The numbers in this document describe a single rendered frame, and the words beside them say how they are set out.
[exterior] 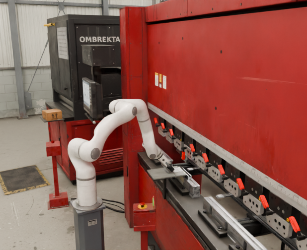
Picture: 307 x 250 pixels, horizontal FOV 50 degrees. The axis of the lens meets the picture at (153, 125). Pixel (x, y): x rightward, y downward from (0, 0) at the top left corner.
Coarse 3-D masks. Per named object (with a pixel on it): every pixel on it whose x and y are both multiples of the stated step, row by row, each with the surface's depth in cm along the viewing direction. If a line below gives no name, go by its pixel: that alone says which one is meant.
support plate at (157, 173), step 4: (160, 168) 267; (148, 172) 260; (152, 172) 259; (156, 172) 259; (160, 172) 259; (164, 172) 259; (180, 172) 259; (152, 176) 251; (156, 176) 251; (160, 176) 251; (164, 176) 251; (168, 176) 251; (172, 176) 252; (176, 176) 253
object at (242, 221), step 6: (252, 216) 218; (240, 222) 214; (246, 222) 215; (252, 222) 218; (258, 222) 218; (246, 228) 216; (252, 228) 218; (258, 228) 219; (264, 228) 221; (252, 234) 219; (258, 234) 220; (264, 234) 221
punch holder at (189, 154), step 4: (184, 136) 245; (188, 136) 238; (184, 140) 246; (188, 140) 238; (192, 140) 232; (184, 144) 246; (188, 144) 239; (188, 148) 239; (188, 152) 240; (192, 152) 233; (188, 156) 240; (192, 156) 234
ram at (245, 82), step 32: (160, 32) 277; (192, 32) 218; (224, 32) 180; (256, 32) 153; (288, 32) 133; (160, 64) 283; (192, 64) 222; (224, 64) 183; (256, 64) 155; (288, 64) 134; (160, 96) 290; (192, 96) 226; (224, 96) 185; (256, 96) 157; (288, 96) 136; (192, 128) 231; (224, 128) 188; (256, 128) 159; (288, 128) 137; (256, 160) 161; (288, 160) 139
